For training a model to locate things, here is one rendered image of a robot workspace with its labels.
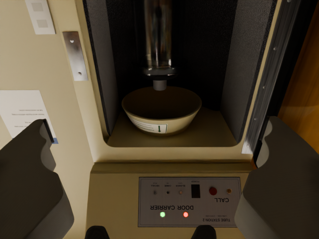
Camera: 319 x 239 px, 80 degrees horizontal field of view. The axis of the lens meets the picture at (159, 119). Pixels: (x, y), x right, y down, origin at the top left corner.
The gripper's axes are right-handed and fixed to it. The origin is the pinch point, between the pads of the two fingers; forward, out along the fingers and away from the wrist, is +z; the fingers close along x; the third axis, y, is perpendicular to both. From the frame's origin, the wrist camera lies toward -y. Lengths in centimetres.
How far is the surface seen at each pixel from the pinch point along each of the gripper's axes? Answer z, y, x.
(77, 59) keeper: 17.8, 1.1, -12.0
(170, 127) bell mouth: 20.0, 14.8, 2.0
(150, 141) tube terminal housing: 19.6, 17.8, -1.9
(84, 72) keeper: 17.8, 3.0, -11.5
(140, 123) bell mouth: 20.7, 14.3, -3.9
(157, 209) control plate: 10.3, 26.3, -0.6
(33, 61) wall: 61, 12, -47
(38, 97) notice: 61, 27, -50
